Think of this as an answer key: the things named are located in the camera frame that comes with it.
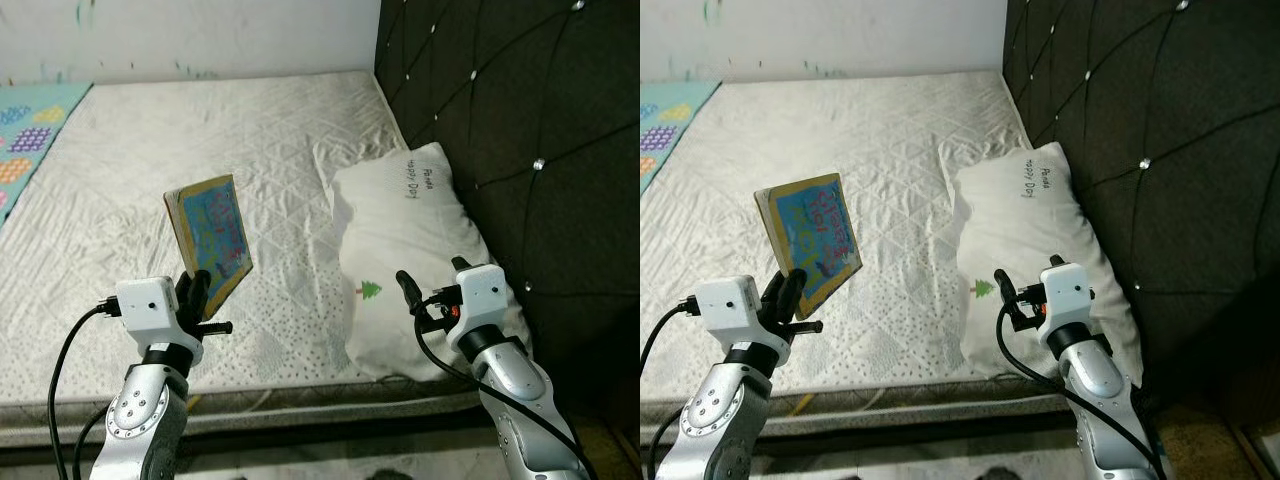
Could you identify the blue yellow children's book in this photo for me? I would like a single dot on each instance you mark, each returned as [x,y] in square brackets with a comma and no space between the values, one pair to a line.
[215,230]
[815,235]

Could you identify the teal towel colourful shapes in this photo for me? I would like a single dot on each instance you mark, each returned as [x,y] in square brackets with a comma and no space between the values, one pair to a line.
[665,130]
[30,140]

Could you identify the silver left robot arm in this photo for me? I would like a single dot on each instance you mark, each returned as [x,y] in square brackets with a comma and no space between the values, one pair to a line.
[720,430]
[140,430]

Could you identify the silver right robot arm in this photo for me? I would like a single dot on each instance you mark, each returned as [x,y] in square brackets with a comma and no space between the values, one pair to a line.
[1110,410]
[520,410]

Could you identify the white pillow green tree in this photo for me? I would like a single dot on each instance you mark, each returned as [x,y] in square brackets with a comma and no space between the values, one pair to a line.
[410,260]
[1040,260]

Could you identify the grey quilted mattress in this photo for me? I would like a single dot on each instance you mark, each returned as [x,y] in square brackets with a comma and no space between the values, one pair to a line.
[130,180]
[870,150]

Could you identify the black tufted headboard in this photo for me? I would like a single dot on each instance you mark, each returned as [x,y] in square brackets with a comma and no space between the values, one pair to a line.
[1150,100]
[520,130]

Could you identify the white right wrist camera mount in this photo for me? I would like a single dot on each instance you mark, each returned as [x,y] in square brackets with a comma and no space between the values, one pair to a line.
[1067,293]
[485,295]

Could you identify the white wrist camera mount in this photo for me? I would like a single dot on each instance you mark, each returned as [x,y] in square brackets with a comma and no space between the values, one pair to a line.
[485,295]
[730,308]
[1067,293]
[148,308]

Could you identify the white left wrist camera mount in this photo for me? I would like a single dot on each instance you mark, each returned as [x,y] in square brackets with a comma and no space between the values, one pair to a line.
[730,308]
[148,308]

